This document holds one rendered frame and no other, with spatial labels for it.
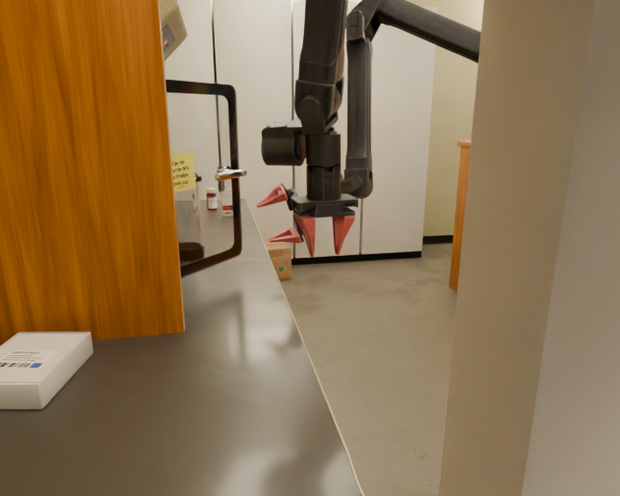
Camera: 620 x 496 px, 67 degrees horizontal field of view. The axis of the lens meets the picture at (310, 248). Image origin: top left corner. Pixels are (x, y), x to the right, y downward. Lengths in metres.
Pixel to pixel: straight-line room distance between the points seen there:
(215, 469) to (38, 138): 0.56
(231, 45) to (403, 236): 2.22
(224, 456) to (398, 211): 3.92
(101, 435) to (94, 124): 0.46
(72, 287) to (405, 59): 3.77
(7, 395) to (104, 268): 0.25
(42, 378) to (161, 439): 0.20
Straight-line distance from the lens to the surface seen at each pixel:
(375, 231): 4.37
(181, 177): 1.00
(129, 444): 0.65
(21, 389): 0.76
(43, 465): 0.66
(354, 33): 1.20
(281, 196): 1.10
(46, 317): 0.93
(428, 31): 1.21
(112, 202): 0.85
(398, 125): 4.31
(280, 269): 3.88
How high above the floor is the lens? 1.32
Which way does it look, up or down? 16 degrees down
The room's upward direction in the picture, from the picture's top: straight up
